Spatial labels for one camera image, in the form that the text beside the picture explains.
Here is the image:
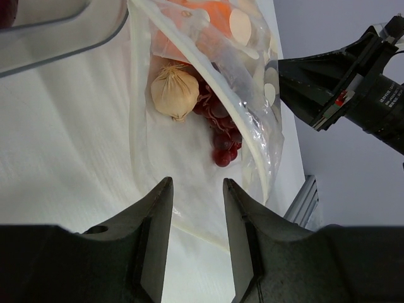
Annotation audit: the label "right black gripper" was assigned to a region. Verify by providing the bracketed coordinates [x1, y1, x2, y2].
[278, 15, 403, 153]

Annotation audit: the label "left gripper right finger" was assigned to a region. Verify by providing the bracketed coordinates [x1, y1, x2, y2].
[223, 179, 403, 302]

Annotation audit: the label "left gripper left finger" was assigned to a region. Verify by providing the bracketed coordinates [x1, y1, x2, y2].
[1, 177, 174, 302]

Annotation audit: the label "clear zip top bag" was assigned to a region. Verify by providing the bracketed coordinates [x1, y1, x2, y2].
[128, 1, 284, 248]

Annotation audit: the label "fake orange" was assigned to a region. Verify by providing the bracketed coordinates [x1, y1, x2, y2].
[151, 1, 232, 65]

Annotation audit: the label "fake garlic bulb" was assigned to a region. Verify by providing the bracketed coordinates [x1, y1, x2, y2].
[150, 64, 199, 122]

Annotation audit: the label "fake purple grapes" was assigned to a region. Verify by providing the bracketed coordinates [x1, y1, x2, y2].
[193, 81, 242, 167]

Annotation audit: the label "grey transparent plastic container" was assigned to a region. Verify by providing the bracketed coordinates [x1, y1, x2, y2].
[1, 1, 128, 77]

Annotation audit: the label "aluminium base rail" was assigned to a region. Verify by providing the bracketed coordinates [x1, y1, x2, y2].
[283, 175, 319, 228]

